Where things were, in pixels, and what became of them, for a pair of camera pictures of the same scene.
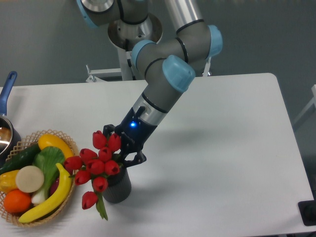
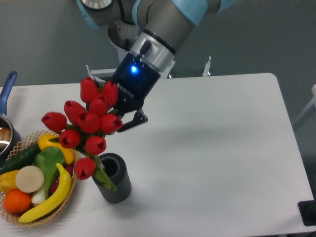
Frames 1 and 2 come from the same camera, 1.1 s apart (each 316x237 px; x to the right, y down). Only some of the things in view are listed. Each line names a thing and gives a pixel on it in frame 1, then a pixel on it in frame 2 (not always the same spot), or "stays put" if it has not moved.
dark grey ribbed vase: x=119 y=187 stays put
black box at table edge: x=307 y=212 stays put
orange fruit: x=17 y=201 stays put
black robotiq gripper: x=134 y=132 to x=135 y=78
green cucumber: x=23 y=158 stays put
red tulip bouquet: x=93 y=168 to x=85 y=125
